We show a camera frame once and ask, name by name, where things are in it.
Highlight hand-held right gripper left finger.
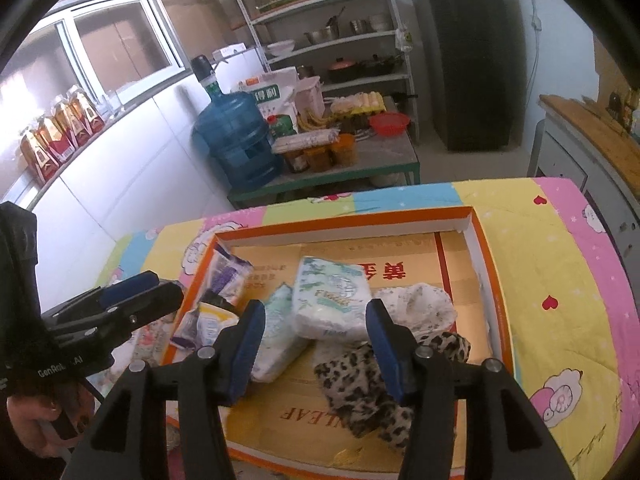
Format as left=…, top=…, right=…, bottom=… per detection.
left=62, top=300, right=267, bottom=480

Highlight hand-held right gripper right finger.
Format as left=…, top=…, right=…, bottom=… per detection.
left=365, top=298, right=576, bottom=480

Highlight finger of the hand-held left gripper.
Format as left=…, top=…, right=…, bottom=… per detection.
left=106, top=281, right=185, bottom=334
left=44, top=269, right=161, bottom=327

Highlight white green tissue pack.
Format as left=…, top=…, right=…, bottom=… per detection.
left=250, top=282, right=308, bottom=383
left=292, top=256, right=373, bottom=341

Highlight purple tissue pack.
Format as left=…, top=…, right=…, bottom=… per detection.
left=207, top=245, right=253, bottom=306
left=172, top=302, right=241, bottom=351

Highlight leopard print scrunchie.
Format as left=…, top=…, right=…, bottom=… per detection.
left=314, top=332, right=471, bottom=456

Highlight white floral scrunchie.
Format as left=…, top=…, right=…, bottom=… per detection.
left=372, top=282, right=458, bottom=341

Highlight orange cardboard box tray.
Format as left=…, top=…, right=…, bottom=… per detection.
left=160, top=205, right=513, bottom=480

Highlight person's left hand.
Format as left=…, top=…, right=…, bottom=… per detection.
left=6, top=379, right=96, bottom=462

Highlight orange drink bottle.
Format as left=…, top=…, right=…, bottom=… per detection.
left=67, top=87, right=106, bottom=133
left=20, top=127, right=56, bottom=183
left=52, top=100, right=91, bottom=148
left=37, top=112, right=73, bottom=161

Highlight blue water jug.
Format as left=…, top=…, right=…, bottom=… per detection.
left=192, top=80, right=283, bottom=191

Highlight cartoon print tablecloth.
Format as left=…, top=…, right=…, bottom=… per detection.
left=95, top=175, right=633, bottom=480

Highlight orange sauce jar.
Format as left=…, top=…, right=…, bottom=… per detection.
left=282, top=147, right=308, bottom=173
left=305, top=145, right=333, bottom=173
left=330, top=132, right=356, bottom=166

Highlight noodle pack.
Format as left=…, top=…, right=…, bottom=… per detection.
left=272, top=129, right=338, bottom=155

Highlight red plastic bowl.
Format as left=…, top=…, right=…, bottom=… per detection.
left=369, top=112, right=412, bottom=137

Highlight black water pump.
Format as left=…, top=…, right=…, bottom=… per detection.
left=191, top=55, right=221, bottom=93

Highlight bananas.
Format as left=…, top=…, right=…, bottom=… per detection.
left=297, top=107, right=331, bottom=133

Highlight white flour bag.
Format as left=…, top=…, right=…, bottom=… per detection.
left=237, top=67, right=301, bottom=136

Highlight egg tray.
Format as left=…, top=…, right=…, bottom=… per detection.
left=330, top=91, right=386, bottom=116

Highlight grey kitchen cabinet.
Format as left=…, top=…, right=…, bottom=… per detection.
left=527, top=95, right=640, bottom=281

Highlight sliding glass window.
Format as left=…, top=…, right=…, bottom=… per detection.
left=15, top=0, right=188, bottom=111

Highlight red clay pot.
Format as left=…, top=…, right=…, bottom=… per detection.
left=327, top=58, right=358, bottom=83

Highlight black wok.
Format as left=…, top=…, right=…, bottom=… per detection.
left=357, top=55, right=403, bottom=78

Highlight wooden cutting board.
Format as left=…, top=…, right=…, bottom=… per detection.
left=537, top=92, right=640, bottom=186

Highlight dark grey refrigerator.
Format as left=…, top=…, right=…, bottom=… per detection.
left=405, top=0, right=521, bottom=152

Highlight white metal shelf rack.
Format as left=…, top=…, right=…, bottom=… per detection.
left=220, top=0, right=421, bottom=126

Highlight cardboard wall sheet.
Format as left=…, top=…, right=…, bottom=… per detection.
left=592, top=35, right=640, bottom=106

